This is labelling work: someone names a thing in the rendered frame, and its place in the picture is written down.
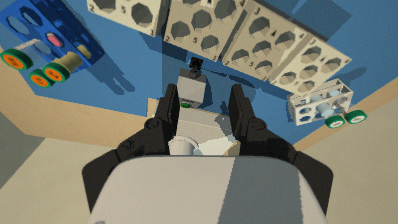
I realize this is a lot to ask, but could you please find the blue tube rack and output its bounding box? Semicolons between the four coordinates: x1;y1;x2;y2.
0;0;105;74

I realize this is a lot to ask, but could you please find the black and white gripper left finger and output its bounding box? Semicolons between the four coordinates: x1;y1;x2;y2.
82;84;180;215

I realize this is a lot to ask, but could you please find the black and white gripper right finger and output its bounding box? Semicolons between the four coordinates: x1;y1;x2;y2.
228;84;334;217

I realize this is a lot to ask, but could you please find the blue flat mat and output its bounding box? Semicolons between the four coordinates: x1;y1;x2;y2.
18;0;398;145

